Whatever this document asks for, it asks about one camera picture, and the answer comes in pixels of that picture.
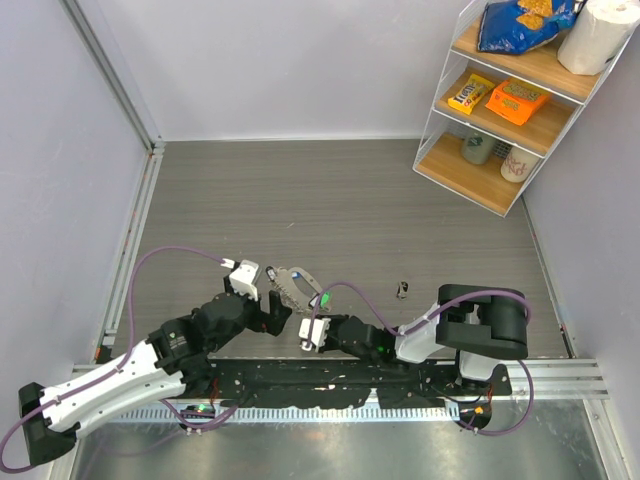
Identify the blue chips bag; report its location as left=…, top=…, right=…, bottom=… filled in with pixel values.
left=476, top=0, right=582, bottom=55

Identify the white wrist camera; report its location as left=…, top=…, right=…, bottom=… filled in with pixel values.
left=298, top=317, right=331, bottom=352
left=229, top=260, right=260, bottom=302

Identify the yellow candy bag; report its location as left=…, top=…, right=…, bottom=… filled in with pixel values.
left=447, top=74, right=495, bottom=115

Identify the white printed cup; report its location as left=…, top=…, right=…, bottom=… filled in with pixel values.
left=500, top=147, right=540, bottom=183

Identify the orange candy bag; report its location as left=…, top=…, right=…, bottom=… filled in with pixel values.
left=486, top=78, right=551, bottom=126

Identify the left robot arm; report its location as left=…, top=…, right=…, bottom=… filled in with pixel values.
left=19, top=288, right=292, bottom=466

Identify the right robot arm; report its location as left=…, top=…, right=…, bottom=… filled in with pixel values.
left=299, top=284, right=532, bottom=394

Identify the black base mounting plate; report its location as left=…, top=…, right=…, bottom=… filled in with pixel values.
left=203, top=359, right=512, bottom=410

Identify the white wire shelf rack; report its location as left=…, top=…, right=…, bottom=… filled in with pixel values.
left=413, top=1, right=627, bottom=217

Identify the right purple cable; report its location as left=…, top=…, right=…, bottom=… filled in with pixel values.
left=309, top=282, right=536, bottom=439

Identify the slotted cable duct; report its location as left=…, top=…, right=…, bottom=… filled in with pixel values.
left=111, top=401, right=460, bottom=424

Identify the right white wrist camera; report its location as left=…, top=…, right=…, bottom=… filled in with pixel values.
left=298, top=317, right=331, bottom=352

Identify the small black key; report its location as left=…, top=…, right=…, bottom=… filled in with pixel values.
left=396, top=281, right=409, bottom=300

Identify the white paper towel roll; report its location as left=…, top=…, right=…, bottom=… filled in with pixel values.
left=557, top=0, right=639, bottom=75

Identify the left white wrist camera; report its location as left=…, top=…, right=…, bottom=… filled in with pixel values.
left=229, top=260, right=260, bottom=302

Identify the green grey mug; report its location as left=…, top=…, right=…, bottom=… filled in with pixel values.
left=461, top=129, right=497, bottom=165

